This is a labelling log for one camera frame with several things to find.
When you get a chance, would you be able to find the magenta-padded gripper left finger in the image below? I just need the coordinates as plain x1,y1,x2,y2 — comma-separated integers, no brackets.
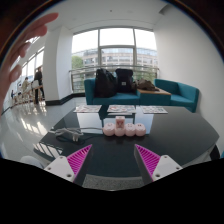
43,143,95,187

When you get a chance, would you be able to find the person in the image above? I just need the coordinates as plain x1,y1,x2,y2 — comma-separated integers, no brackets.
0,12,60,111
33,66,46,105
21,77,33,101

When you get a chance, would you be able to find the pink power strip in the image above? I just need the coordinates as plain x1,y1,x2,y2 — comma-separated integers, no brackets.
102,122,147,138

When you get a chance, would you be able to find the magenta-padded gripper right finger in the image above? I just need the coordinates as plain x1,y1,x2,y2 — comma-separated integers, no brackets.
133,143,184,186

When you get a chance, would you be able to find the wood-topped teal side table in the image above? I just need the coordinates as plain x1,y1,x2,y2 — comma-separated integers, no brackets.
137,87,173,107

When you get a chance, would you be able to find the brown bag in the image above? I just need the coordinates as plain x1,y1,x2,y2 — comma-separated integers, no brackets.
134,78,160,92

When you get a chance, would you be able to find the white power cable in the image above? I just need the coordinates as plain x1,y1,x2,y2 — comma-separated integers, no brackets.
49,126,104,143

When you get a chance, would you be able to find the metal window railing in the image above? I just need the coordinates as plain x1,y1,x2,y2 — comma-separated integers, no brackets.
68,64,160,93

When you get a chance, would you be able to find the glossy black backpack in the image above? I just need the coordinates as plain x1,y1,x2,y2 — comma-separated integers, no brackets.
93,68,118,99

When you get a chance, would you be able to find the black backpack with label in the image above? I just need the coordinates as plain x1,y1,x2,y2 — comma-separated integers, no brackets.
114,68,135,94

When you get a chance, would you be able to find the teal sofa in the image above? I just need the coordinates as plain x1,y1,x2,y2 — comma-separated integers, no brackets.
154,78,200,113
83,78,141,107

